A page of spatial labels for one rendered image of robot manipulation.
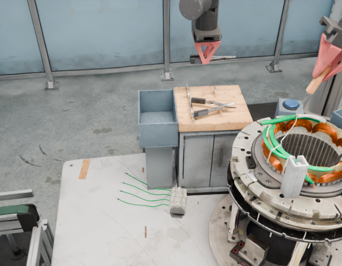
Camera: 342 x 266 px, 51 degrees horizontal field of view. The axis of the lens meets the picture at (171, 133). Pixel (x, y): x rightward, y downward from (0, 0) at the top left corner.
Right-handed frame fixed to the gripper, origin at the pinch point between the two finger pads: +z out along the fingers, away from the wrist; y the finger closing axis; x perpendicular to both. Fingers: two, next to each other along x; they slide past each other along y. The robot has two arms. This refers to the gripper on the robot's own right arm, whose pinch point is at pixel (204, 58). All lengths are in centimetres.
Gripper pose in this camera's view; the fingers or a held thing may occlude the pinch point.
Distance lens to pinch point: 101.0
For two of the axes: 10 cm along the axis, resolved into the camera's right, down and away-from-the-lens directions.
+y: 0.8, 6.4, -7.7
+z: 0.1, 7.7, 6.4
